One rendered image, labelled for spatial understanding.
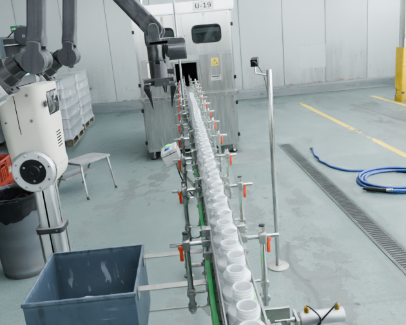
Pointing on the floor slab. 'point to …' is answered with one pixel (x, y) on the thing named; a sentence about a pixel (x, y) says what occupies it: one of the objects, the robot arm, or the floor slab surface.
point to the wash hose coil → (378, 173)
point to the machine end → (191, 69)
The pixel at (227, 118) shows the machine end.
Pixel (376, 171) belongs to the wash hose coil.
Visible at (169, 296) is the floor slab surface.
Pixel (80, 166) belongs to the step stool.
